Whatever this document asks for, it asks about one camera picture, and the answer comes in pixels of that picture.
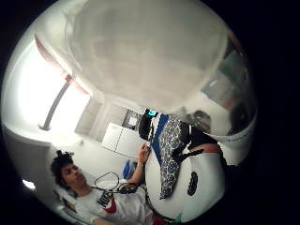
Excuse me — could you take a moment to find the red window trim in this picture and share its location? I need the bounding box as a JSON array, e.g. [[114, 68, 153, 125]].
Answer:
[[33, 35, 92, 96]]

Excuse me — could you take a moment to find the blue white patterned cloth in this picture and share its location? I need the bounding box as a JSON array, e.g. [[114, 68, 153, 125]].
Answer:
[[151, 113, 192, 200]]

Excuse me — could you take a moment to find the black device with teal light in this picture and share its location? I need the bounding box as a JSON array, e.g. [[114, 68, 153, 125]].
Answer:
[[138, 113, 156, 143]]

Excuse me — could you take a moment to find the black cable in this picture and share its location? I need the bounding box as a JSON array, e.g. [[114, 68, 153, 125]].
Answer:
[[93, 171, 140, 195]]

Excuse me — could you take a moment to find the black oval pad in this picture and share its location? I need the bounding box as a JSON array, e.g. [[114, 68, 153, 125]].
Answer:
[[187, 171, 199, 197]]

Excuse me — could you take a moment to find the ceiling light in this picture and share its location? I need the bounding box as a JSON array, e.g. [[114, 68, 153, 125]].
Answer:
[[22, 178, 38, 190]]

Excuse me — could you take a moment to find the grey wall board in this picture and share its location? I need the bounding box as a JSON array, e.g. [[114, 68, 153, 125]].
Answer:
[[121, 108, 143, 131]]

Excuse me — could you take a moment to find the the person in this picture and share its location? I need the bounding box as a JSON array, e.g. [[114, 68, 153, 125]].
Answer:
[[50, 142, 167, 225]]

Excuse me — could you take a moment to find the grey pole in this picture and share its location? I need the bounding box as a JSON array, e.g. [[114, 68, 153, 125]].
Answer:
[[37, 80, 73, 132]]

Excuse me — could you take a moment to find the white cabinet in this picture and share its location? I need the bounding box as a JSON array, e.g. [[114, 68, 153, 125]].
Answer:
[[100, 122, 148, 159]]

